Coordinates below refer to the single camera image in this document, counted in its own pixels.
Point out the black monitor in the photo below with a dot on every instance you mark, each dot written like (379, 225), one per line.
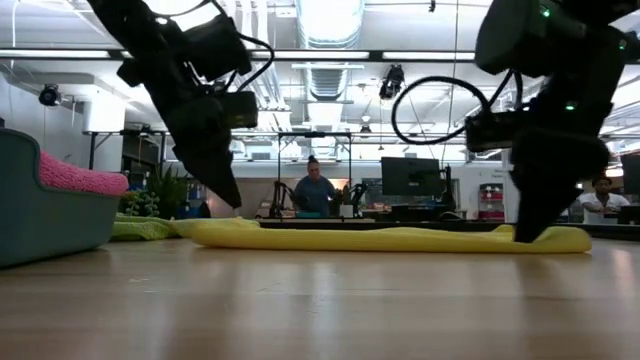
(631, 175)
(410, 176)

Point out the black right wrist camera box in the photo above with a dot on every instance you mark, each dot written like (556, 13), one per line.
(492, 130)

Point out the green artificial plant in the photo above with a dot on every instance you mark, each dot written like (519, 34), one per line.
(167, 192)

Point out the lime green microfiber towel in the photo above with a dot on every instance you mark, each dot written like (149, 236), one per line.
(145, 227)

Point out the black horizontal crossbar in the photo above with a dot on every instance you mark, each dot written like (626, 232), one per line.
(325, 55)

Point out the pink microfiber towel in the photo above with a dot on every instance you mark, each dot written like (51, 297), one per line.
(80, 177)

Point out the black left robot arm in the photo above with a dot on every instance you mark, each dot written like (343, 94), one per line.
(150, 30)

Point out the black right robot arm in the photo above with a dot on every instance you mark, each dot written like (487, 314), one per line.
(575, 40)

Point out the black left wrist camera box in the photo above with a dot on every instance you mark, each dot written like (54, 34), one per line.
(240, 110)

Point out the black metal table frame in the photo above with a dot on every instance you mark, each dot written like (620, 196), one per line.
(425, 225)

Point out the person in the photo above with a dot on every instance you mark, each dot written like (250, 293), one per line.
(602, 202)
(314, 192)

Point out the silver ventilation duct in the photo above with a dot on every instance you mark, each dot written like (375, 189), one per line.
(330, 25)

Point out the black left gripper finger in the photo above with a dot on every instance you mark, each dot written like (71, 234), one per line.
(220, 185)

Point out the teal plastic bin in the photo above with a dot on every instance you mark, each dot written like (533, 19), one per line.
(50, 225)

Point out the yellow microfiber towel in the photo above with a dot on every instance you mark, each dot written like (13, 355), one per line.
(375, 240)

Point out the shelf with red bins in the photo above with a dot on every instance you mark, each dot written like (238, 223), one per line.
(491, 200)

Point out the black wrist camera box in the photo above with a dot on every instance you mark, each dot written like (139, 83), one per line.
(492, 130)
(240, 110)

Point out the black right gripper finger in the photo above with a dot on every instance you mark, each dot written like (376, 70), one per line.
(540, 215)

